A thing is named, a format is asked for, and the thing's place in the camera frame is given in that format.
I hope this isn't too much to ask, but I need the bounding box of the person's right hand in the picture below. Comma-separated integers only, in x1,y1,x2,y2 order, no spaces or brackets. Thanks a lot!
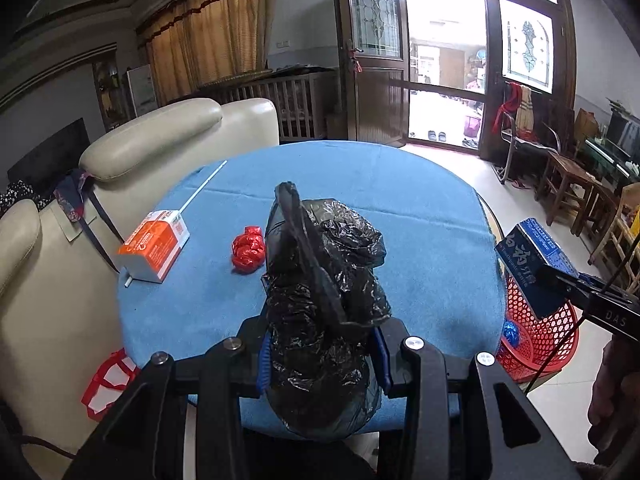
587,337,640,466

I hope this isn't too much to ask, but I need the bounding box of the black television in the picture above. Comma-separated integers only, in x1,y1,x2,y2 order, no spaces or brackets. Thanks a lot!
7,117,91,191

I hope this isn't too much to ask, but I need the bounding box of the wooden baby crib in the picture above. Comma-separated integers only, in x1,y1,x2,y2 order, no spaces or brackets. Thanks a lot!
200,67,338,143

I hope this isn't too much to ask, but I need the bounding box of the orange and white box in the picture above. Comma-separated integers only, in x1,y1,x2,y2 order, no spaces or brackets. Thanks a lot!
114,208,191,284

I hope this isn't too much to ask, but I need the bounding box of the red and white bag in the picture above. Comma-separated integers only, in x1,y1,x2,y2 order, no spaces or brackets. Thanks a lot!
81,347,141,421

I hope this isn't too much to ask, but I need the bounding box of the blue tablecloth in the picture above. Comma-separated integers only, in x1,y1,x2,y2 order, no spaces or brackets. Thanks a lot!
117,140,507,436

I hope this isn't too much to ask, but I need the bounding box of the thin white stick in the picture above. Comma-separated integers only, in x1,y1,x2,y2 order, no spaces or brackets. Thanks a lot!
124,160,228,288

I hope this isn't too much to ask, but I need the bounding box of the black dotted cloth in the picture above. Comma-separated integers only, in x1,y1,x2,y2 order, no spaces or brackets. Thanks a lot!
0,180,51,216

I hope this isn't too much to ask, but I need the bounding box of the wooden door with stained glass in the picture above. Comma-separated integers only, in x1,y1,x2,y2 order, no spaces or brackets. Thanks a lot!
332,0,411,148
480,0,576,161

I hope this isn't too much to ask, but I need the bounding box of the striped towel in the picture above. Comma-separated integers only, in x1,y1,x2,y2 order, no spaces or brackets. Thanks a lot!
515,85,534,131

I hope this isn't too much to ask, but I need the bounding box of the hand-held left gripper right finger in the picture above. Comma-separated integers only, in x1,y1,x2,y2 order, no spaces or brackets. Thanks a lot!
372,317,583,480

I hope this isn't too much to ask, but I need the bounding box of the red wrapper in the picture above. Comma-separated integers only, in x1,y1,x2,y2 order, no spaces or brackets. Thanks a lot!
231,225,266,273

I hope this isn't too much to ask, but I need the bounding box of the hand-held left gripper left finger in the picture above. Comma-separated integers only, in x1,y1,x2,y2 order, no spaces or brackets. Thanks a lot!
65,312,273,480

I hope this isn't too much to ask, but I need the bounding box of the red plastic basket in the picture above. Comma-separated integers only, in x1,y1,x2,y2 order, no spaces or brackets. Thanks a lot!
495,260,581,386

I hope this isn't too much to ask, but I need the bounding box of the black plastic bag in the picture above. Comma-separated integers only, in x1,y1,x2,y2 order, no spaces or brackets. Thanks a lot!
260,181,392,441

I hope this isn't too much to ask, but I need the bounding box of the red cloth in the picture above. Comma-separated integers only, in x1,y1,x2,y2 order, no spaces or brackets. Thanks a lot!
492,82,521,133

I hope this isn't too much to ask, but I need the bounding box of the metal chair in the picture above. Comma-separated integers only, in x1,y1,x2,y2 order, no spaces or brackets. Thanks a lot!
492,82,561,186

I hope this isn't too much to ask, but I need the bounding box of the dark blue carton box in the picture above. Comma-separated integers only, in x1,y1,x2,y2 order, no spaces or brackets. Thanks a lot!
494,218,581,321

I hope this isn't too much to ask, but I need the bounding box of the wooden stool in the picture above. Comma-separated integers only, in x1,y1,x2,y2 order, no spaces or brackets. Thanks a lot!
537,152,596,226
575,180,621,238

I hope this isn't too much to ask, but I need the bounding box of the yellow curtain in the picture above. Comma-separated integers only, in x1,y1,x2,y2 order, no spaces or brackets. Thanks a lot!
137,0,278,106

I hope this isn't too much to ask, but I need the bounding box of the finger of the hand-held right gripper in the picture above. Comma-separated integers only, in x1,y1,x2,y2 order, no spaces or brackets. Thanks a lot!
535,265,596,306

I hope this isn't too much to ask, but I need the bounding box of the dark patterned cloth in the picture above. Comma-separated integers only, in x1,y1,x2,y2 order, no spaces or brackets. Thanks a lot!
54,170,123,273

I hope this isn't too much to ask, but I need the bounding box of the white standing air conditioner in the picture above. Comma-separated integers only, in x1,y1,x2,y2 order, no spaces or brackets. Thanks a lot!
125,65,158,118

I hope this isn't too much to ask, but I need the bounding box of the wooden chair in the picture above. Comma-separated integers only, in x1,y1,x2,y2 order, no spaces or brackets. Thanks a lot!
597,185,640,291

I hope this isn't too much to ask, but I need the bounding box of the cream leather sofa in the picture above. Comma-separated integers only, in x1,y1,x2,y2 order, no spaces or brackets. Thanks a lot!
0,97,281,466

